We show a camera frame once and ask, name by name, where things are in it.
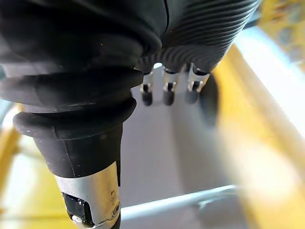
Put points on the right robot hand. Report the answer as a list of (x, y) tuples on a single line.
[(71, 59)]

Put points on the yellow metal shelf rack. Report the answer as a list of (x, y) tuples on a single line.
[(262, 155)]

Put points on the grey metal bar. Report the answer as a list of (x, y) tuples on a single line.
[(178, 199)]

